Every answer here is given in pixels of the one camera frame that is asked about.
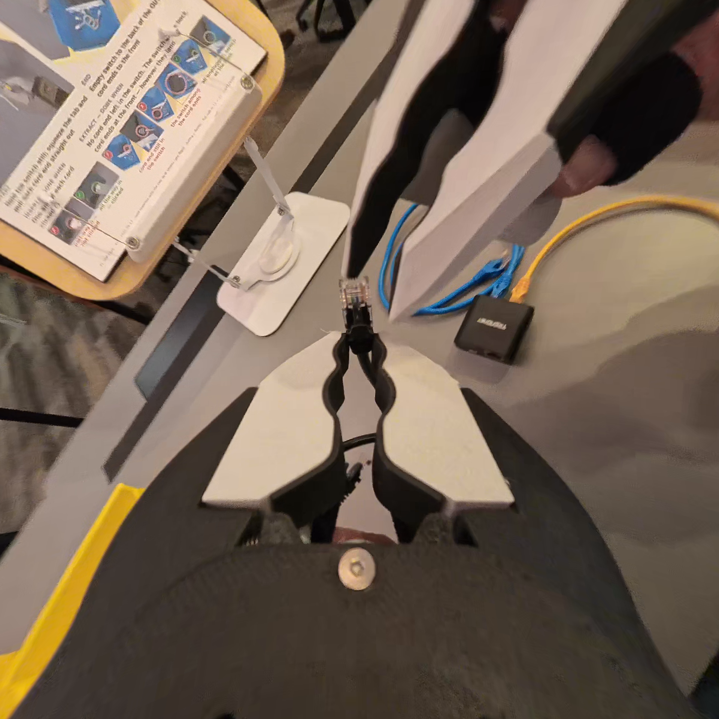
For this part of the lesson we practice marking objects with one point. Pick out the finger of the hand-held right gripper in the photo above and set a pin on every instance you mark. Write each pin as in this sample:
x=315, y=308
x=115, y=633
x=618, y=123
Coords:
x=410, y=56
x=505, y=112

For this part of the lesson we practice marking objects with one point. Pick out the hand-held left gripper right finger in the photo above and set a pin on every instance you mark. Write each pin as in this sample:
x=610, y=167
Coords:
x=444, y=438

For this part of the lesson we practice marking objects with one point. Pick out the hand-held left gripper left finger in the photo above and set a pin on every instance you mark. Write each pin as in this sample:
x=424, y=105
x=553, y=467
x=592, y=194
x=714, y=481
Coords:
x=281, y=438

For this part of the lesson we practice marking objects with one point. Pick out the black network switch box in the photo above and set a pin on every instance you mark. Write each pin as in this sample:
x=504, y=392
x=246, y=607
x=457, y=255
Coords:
x=494, y=331

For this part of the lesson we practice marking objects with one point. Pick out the yellow bin with black divider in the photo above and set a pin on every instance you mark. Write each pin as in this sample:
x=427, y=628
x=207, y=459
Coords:
x=56, y=595

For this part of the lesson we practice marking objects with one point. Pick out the person's right hand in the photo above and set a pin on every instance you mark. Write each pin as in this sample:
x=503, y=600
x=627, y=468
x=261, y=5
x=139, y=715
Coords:
x=587, y=171

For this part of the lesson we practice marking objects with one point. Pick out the instruction sheet on stand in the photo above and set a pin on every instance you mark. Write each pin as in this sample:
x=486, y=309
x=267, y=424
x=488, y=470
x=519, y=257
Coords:
x=274, y=62

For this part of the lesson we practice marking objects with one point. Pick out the printed instruction sheet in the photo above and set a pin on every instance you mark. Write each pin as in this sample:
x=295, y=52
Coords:
x=112, y=123

